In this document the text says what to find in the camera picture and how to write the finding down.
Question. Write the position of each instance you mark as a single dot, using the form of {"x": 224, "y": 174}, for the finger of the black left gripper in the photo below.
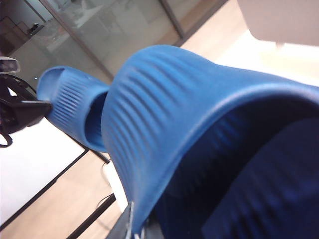
{"x": 30, "y": 112}

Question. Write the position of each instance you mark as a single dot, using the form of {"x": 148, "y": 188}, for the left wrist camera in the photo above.
{"x": 8, "y": 65}

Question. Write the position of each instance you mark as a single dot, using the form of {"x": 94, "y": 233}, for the blue rubber slipper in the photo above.
{"x": 67, "y": 99}
{"x": 162, "y": 112}

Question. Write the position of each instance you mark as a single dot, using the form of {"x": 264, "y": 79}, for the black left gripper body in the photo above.
{"x": 3, "y": 117}

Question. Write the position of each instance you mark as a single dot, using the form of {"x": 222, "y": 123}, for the white desk with black frame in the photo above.
{"x": 30, "y": 161}

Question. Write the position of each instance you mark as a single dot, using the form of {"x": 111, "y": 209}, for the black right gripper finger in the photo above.
{"x": 125, "y": 224}

